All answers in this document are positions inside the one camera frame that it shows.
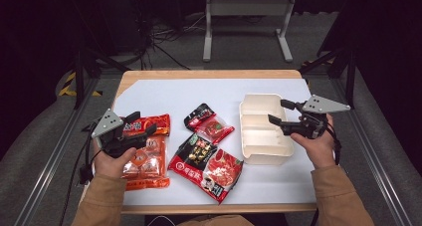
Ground person's left hand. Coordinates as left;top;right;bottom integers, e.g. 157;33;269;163
94;142;137;179

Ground large red black packet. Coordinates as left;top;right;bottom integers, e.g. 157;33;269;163
167;132;244;204

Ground black floor cables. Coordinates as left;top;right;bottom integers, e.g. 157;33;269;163
132;0;207;71

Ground small red black packet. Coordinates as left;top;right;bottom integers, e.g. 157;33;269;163
183;103;236;144

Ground person's right hand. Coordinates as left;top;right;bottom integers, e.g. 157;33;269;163
291;114;336;170

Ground person's tan clothing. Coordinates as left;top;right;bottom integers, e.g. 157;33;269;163
175;214;257;226

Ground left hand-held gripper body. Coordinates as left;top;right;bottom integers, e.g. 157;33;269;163
91;108;137;159

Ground yellow black hazard tape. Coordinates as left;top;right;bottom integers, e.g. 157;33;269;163
58;71;104;98

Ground orange hotpot base packet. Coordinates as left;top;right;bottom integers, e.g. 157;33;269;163
120;113;172;191

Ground white table mat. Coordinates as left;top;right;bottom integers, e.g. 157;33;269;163
112;78;317;207

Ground black tripod stand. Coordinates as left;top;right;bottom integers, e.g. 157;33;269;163
300;36;357;108
68;0;130;110

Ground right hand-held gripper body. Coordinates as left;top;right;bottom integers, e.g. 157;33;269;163
282;94;351;140

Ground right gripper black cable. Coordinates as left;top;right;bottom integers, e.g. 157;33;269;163
326;120;342;165

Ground white divided plastic container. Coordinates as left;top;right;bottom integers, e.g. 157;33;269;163
238;93;296;165

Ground grey metal stand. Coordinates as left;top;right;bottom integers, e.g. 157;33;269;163
202;0;298;63

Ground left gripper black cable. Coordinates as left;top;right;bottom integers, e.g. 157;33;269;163
59;119;101;226

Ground aluminium floor rail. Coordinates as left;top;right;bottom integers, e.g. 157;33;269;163
14;78;101;226
331;78;414;226

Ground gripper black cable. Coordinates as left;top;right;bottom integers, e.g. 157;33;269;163
326;120;342;165
59;119;101;226

